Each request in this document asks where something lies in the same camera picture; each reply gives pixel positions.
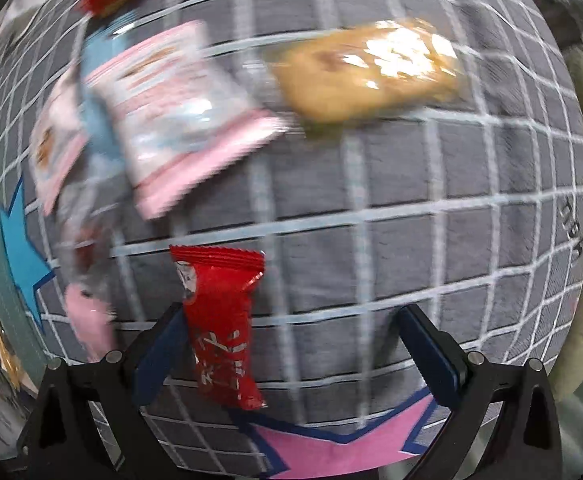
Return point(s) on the large pink white snack packet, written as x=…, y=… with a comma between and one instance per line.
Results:
x=178, y=117

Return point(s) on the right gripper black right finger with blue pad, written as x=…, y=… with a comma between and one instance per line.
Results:
x=525, y=442

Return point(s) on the grey grid patterned cloth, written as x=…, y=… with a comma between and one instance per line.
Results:
x=472, y=209

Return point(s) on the golden biscuit clear packet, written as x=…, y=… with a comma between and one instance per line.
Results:
x=366, y=71

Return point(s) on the small pink white snack packet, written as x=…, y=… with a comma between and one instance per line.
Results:
x=57, y=139

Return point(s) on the clear packet brown meat stick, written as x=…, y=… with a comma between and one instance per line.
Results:
x=86, y=214

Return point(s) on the light blue snack packet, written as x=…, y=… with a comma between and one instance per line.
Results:
x=104, y=40

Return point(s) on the red candy packet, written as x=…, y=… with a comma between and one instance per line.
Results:
x=218, y=285

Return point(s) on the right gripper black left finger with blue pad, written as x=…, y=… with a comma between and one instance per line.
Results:
x=87, y=423

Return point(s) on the pink soft packet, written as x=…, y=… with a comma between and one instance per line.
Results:
x=92, y=321

